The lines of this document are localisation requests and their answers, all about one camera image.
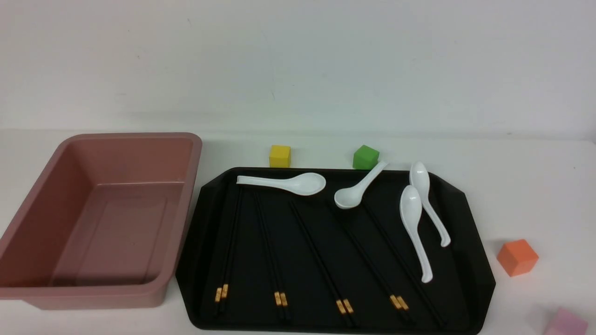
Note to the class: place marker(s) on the white spoon far left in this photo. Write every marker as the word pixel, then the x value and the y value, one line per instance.
pixel 306 184

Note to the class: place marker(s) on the yellow cube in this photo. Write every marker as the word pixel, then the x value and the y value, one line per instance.
pixel 280 157

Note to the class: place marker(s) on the white spoon centre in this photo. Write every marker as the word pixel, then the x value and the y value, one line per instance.
pixel 351 197

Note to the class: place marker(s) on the green cube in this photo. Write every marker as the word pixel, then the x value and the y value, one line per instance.
pixel 365 158

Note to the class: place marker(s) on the black plastic tray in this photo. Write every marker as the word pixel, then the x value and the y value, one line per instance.
pixel 327 286

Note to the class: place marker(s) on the white spoon long front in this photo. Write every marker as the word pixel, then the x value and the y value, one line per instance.
pixel 410 213

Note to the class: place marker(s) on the white spoon far right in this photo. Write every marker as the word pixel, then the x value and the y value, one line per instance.
pixel 420 179

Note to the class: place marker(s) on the pink plastic bin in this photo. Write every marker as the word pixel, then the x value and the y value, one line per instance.
pixel 103 225

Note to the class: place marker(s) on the orange cube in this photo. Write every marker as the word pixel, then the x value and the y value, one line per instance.
pixel 517 257

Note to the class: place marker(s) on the pink cube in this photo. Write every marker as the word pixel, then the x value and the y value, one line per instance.
pixel 565 322

